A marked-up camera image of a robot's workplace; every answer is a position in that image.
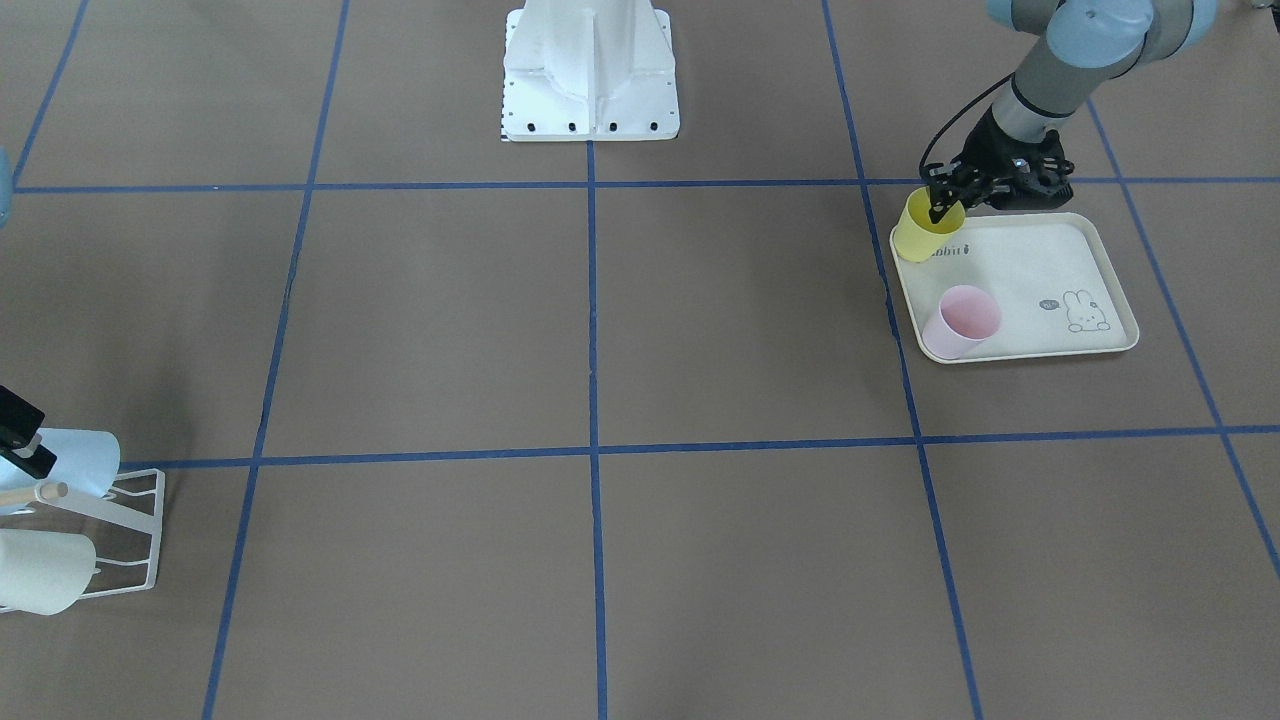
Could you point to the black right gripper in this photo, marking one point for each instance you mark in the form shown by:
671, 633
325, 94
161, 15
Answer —
22, 428

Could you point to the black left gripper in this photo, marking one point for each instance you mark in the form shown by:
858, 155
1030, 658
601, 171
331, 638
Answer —
986, 141

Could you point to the light blue cup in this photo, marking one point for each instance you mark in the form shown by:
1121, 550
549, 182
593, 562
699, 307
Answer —
87, 460

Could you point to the yellow cup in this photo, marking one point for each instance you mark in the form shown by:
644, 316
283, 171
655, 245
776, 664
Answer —
917, 236

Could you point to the pale green cup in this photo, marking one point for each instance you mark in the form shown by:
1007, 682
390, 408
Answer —
44, 572

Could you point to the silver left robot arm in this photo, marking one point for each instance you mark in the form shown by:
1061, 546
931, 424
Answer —
1080, 45

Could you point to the wooden rack dowel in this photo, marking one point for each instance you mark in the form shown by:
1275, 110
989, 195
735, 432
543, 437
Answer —
43, 492

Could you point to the pink cup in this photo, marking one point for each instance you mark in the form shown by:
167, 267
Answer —
965, 317

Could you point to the cream plastic tray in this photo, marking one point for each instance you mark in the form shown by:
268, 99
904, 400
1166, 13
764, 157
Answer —
1051, 274

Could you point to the white wire cup rack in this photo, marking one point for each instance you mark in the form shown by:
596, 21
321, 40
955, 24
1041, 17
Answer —
126, 525

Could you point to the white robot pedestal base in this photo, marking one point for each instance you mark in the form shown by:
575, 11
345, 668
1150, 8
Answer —
579, 71

